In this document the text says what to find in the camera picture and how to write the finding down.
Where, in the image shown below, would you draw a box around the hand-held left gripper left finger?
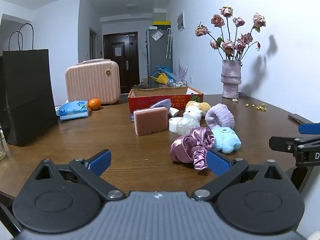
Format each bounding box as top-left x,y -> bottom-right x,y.
31,149 -> 125,202

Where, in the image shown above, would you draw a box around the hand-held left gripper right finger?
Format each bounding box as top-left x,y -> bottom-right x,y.
191,149 -> 288,202

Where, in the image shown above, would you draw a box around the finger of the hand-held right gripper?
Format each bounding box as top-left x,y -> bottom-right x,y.
299,123 -> 320,134
269,135 -> 320,153

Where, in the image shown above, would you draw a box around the light blue plush toy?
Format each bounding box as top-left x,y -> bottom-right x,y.
211,127 -> 242,154

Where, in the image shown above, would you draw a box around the pink satin scrunchie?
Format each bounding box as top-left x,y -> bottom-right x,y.
169,127 -> 216,172

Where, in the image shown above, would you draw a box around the fluffy purple headband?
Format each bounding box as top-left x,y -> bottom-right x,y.
205,103 -> 235,130

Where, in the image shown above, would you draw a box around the iridescent bath ball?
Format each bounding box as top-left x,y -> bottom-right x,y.
176,116 -> 201,135

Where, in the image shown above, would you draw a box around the yellow white plush toy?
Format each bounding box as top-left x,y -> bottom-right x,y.
183,100 -> 212,124

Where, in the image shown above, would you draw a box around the pink brown sponge block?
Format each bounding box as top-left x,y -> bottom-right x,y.
133,107 -> 169,137

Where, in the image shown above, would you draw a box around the orange cardboard box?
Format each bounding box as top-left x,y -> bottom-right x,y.
128,86 -> 204,114

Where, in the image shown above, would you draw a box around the scattered yellow crumbs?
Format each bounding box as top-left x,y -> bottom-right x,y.
245,102 -> 267,111

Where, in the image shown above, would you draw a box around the orange fruit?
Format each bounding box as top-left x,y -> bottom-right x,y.
88,98 -> 101,111

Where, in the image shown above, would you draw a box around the blue tissue pack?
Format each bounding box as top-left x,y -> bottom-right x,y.
57,100 -> 90,122

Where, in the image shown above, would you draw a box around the pink ribbed suitcase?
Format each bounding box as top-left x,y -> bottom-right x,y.
65,59 -> 121,105

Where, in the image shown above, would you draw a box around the mauve textured vase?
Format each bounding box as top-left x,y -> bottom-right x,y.
220,59 -> 243,99

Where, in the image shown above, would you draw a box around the trolley with bottles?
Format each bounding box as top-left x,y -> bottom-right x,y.
167,79 -> 188,88

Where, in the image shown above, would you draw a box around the purple feather decoration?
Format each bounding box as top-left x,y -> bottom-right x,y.
177,59 -> 188,82

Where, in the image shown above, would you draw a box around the black paper bag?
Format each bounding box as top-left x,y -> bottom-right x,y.
0,23 -> 58,147

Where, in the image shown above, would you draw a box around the yellow bag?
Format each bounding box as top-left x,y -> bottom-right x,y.
156,73 -> 169,85

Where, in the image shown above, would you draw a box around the dark wooden entrance door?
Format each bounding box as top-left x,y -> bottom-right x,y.
103,32 -> 140,87

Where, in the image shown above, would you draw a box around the blue folded item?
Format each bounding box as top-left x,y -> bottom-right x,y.
154,66 -> 173,77

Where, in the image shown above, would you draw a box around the bunch of dried pink roses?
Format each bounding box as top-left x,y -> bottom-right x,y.
195,6 -> 267,62

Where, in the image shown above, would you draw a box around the grey refrigerator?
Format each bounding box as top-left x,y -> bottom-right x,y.
146,28 -> 173,89

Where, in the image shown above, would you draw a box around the folded white umbrella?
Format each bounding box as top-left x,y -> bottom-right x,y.
165,28 -> 173,60

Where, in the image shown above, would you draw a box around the interior door frame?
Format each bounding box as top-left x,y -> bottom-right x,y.
89,26 -> 98,60

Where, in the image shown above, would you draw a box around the white wall electrical panel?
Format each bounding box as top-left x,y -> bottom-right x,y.
176,10 -> 185,32

